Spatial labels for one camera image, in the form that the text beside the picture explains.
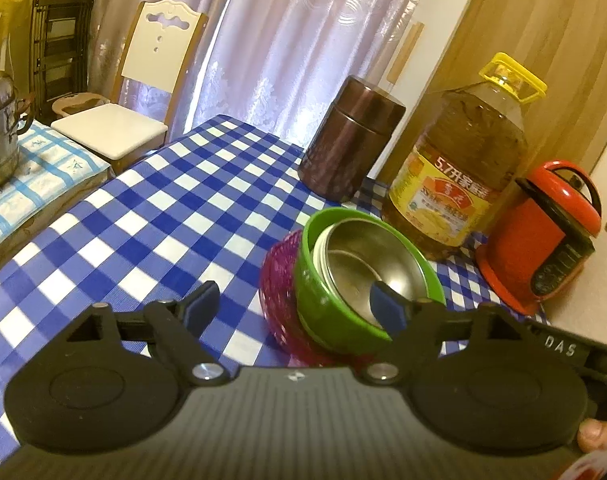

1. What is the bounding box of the green plastic bowl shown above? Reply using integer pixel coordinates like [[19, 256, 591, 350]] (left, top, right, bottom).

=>
[[293, 207, 447, 356]]

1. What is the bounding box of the blue white checkered tablecloth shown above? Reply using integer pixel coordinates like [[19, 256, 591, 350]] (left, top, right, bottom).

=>
[[0, 114, 551, 461]]

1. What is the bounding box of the pink transparent plate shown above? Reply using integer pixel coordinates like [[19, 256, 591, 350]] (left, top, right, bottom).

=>
[[260, 230, 384, 367]]

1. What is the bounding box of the person's right hand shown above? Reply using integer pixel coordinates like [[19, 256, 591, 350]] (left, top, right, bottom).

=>
[[577, 419, 607, 453]]

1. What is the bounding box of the brown metal canister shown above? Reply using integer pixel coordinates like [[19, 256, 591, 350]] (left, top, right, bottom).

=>
[[297, 75, 407, 202]]

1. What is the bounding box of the wooden cabinet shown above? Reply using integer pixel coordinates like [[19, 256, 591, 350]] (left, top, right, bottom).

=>
[[373, 0, 607, 211]]

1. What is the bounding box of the light blue checked cloth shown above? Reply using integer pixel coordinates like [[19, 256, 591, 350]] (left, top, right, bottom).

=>
[[0, 120, 115, 261]]

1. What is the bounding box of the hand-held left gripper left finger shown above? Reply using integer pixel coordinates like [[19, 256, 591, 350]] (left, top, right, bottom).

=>
[[63, 281, 230, 387]]

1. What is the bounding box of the red electric pressure cooker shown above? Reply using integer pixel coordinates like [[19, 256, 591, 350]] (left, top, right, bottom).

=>
[[475, 161, 603, 316]]

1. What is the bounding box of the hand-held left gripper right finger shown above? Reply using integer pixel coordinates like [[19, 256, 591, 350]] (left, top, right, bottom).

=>
[[363, 280, 531, 383]]

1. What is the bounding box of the black metal rack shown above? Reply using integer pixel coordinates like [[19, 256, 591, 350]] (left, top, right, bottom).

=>
[[28, 0, 101, 113]]

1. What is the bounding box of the pale patterned curtain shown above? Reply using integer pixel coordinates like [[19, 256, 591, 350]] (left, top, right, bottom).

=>
[[90, 0, 437, 146]]

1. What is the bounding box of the stainless steel bowl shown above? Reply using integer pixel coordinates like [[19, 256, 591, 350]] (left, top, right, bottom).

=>
[[317, 220, 434, 328]]

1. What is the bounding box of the large cooking oil bottle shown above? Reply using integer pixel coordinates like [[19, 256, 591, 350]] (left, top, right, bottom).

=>
[[382, 52, 548, 262]]

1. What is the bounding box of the white wooden chair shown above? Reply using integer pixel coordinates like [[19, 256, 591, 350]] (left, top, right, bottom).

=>
[[50, 0, 210, 173]]

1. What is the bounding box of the brown plastic stool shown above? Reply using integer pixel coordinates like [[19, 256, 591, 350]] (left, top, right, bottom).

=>
[[50, 91, 106, 118]]

